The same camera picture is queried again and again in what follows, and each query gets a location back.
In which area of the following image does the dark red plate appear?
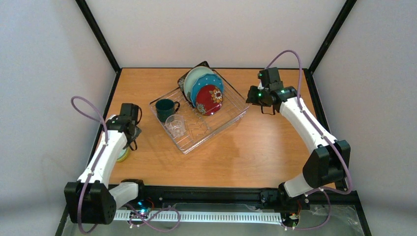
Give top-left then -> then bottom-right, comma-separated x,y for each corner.
195,85 -> 223,116

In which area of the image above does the wire metal dish rack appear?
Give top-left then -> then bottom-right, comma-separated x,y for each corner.
149,70 -> 249,154

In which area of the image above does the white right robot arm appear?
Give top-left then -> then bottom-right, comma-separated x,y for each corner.
246,67 -> 352,205

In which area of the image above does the black frame post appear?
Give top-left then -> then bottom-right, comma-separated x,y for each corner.
308,0 -> 357,75
75,0 -> 121,73

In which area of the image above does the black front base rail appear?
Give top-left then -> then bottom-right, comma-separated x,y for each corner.
55,185 -> 372,236

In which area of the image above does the white slotted cable duct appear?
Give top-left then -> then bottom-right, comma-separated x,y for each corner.
114,209 -> 283,225

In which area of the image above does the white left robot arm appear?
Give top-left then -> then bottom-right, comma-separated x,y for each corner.
64,103 -> 144,225

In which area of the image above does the dark green cup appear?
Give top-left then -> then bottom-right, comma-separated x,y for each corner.
155,99 -> 180,123

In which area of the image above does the black frame post right rear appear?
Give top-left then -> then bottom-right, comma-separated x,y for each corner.
308,0 -> 357,75

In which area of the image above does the blue polka dot plate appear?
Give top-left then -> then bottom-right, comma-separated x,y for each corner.
190,73 -> 225,108

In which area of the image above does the light green round plate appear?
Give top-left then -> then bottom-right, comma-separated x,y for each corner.
183,66 -> 214,102

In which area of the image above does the black frame post left rear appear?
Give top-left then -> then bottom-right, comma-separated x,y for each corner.
75,0 -> 121,73

